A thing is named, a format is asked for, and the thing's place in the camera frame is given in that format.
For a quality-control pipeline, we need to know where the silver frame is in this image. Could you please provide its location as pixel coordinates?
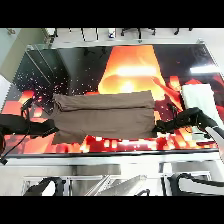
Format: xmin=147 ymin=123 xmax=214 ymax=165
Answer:
xmin=0 ymin=152 xmax=224 ymax=197

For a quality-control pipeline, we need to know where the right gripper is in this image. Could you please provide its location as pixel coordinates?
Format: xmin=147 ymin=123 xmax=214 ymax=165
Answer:
xmin=154 ymin=114 xmax=184 ymax=135

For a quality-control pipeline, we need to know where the black cable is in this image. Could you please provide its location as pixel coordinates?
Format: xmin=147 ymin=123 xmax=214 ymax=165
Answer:
xmin=0 ymin=121 xmax=32 ymax=166

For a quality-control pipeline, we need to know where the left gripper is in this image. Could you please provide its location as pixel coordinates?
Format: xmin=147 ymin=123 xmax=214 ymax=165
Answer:
xmin=30 ymin=119 xmax=60 ymax=139

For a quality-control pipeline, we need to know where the black office chair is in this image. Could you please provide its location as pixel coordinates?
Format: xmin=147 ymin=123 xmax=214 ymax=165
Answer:
xmin=120 ymin=27 xmax=157 ymax=40

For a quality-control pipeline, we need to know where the pale green garment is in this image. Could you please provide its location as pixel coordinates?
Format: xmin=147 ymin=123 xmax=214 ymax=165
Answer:
xmin=180 ymin=83 xmax=222 ymax=136

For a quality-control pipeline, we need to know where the brown T-shirt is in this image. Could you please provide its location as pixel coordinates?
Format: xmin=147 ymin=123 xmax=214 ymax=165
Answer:
xmin=49 ymin=89 xmax=158 ymax=145

